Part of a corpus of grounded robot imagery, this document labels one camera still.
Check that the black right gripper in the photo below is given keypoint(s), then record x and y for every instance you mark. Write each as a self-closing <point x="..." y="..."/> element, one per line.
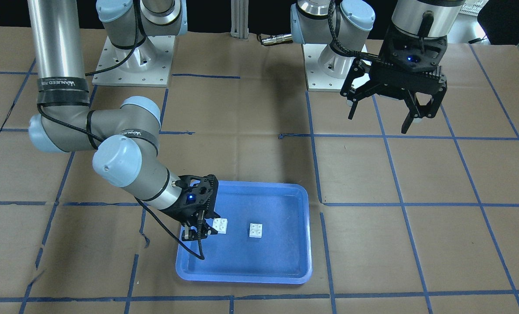
<point x="181" y="208"/>

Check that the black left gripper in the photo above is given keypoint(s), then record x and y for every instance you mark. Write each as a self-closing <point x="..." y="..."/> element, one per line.
<point x="358" y="89"/>

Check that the white block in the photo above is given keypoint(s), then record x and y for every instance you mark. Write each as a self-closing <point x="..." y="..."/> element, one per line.
<point x="255" y="230"/>
<point x="220" y="225"/>

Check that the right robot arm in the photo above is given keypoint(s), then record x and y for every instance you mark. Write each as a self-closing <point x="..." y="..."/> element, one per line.
<point x="125" y="140"/>

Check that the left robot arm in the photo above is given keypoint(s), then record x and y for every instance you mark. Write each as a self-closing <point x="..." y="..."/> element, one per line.
<point x="346" y="24"/>

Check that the blue plastic tray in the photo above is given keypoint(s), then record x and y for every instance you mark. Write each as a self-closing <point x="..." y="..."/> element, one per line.
<point x="282" y="255"/>

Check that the brown paper table cover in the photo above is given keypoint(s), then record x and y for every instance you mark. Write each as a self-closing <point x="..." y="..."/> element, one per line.
<point x="426" y="222"/>

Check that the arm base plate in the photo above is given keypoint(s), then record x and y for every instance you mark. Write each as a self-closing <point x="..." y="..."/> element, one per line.
<point x="149" y="66"/>
<point x="325" y="69"/>

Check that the aluminium profile post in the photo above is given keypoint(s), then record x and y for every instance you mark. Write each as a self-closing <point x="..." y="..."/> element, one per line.
<point x="239" y="19"/>

